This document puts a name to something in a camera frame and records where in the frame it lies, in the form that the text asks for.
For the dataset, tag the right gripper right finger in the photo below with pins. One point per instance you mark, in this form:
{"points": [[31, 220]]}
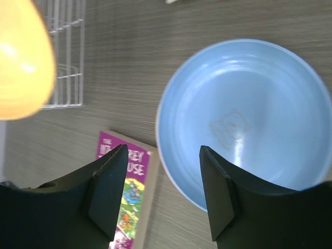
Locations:
{"points": [[246, 211]]}

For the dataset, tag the yellow plate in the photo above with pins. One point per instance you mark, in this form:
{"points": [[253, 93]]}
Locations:
{"points": [[28, 63]]}

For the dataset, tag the purple treehouse book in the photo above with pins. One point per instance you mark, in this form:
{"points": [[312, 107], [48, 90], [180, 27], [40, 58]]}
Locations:
{"points": [[138, 191]]}

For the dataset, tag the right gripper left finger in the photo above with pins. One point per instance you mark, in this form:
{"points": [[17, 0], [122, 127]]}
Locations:
{"points": [[78, 210]]}

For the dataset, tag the blue plate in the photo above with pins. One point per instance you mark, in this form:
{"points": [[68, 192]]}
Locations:
{"points": [[257, 104]]}

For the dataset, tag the white wire dish rack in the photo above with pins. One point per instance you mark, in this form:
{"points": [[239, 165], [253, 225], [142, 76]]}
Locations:
{"points": [[65, 22]]}

